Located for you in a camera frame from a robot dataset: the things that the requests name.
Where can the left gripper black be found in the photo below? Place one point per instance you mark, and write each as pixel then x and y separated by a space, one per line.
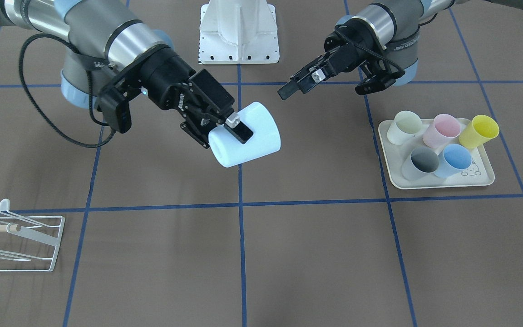
pixel 346 51

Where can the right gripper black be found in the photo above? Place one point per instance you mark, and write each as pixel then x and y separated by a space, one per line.
pixel 160 75

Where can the light blue cup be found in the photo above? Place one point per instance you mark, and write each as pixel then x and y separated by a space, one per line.
pixel 255 136
pixel 453 159

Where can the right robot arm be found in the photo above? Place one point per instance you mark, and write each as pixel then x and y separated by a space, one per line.
pixel 112 57

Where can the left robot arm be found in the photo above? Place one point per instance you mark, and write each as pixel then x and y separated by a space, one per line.
pixel 381 40

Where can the pale green cup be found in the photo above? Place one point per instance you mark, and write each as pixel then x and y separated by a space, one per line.
pixel 404 127

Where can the grey cup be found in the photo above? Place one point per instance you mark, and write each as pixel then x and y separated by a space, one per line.
pixel 421 162

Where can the pink cup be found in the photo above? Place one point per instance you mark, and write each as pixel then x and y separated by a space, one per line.
pixel 443 129

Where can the yellow cup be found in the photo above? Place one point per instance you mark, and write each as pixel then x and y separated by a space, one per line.
pixel 480 130

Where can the cream serving tray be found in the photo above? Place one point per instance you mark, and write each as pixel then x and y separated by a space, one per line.
pixel 479 173

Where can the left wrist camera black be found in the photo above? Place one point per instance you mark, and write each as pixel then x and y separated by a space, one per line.
pixel 376 83

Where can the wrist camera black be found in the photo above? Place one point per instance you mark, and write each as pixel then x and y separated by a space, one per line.
pixel 376 83
pixel 115 109

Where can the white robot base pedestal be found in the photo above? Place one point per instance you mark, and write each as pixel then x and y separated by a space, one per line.
pixel 238 32

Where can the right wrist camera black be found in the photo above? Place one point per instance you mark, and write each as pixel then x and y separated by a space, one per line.
pixel 115 109

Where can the white wire cup rack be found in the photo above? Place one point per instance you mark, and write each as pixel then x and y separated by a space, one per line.
pixel 43 231

